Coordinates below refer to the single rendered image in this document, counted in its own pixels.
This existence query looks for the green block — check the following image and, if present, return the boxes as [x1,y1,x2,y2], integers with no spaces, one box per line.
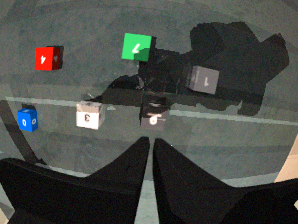
[122,32,152,61]

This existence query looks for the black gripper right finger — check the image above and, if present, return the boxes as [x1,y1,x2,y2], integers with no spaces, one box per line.
[152,137,298,224]

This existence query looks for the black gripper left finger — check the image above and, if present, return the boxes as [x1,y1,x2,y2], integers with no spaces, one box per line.
[0,136,149,224]

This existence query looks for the blue block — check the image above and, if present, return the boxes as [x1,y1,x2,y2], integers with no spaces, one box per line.
[17,108,39,132]

